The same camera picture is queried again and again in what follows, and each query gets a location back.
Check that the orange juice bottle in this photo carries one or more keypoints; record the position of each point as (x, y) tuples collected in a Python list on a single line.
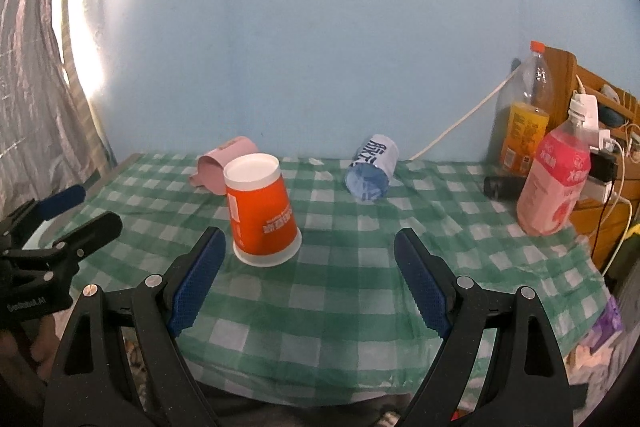
[(522, 127)]

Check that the purple plastic packet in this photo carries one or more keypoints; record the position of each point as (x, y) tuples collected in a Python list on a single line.
[(607, 324)]

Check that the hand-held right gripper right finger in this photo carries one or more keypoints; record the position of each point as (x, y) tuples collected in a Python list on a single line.
[(422, 279)]

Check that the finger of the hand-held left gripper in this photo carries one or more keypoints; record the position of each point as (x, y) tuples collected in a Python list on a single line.
[(92, 232), (62, 200)]

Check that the orange paper cup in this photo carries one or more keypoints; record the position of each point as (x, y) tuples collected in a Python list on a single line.
[(262, 217)]

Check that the person's left hand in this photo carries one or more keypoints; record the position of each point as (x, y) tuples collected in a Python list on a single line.
[(42, 347)]

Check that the wooden headboard shelf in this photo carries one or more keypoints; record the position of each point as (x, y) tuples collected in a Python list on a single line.
[(562, 77)]

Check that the pink paper cup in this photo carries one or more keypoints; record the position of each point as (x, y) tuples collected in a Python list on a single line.
[(215, 169)]

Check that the black charger block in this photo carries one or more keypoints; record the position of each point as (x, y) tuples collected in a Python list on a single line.
[(602, 167)]

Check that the pink drink bottle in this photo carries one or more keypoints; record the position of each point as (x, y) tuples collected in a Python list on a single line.
[(552, 187)]

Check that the grey curtain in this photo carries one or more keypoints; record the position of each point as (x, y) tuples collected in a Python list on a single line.
[(30, 82)]

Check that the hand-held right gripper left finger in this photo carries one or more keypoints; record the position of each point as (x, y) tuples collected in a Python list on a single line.
[(197, 277)]

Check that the white plug adapter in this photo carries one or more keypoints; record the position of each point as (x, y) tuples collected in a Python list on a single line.
[(586, 109)]

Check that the blue paper cup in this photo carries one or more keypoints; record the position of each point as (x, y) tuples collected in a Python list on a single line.
[(372, 177)]

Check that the small black cylinder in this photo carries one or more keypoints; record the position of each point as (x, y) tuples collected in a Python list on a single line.
[(502, 188)]

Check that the green checked tablecloth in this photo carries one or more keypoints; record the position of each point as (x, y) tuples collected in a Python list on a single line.
[(340, 302)]

